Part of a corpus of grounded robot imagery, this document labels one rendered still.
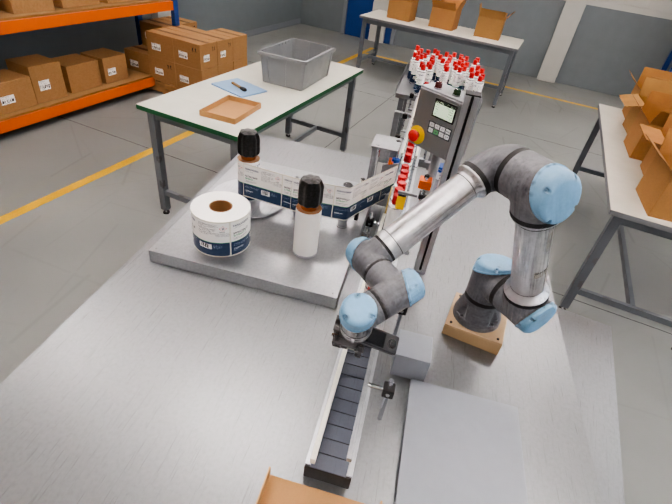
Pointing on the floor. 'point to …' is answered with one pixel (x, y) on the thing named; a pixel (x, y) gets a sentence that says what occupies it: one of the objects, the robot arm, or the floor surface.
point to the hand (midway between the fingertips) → (361, 346)
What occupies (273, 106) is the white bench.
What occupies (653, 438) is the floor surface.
